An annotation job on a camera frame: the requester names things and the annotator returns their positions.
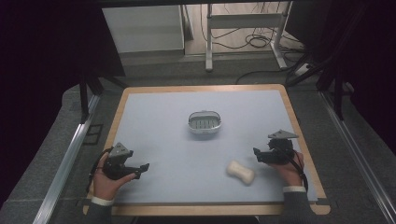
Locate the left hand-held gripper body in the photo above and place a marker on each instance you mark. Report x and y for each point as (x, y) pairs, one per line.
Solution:
(115, 161)

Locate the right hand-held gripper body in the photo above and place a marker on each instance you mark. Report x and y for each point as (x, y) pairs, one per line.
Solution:
(280, 151)

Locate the person's right hand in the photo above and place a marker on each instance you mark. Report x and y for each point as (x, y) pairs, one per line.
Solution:
(288, 174)

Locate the person's left hand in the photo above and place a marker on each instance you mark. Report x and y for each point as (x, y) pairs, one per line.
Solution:
(107, 185)

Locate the white soap bar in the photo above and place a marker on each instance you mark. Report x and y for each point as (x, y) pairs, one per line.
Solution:
(240, 172)

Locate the light blue table mat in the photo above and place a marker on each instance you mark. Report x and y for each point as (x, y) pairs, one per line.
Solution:
(186, 161)

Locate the small metal basket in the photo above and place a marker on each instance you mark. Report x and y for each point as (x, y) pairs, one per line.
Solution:
(205, 123)

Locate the black stand leg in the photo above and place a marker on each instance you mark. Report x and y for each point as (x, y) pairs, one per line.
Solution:
(337, 93)
(84, 98)

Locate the white power strip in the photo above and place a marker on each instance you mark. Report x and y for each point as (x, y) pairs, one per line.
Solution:
(302, 69)

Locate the white cabinet panel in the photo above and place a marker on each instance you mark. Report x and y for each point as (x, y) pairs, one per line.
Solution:
(143, 29)

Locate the aluminium rail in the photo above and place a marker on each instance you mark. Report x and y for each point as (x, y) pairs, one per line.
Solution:
(63, 171)
(358, 155)

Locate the white metal desk frame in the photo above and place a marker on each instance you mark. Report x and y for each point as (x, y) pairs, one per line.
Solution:
(246, 21)

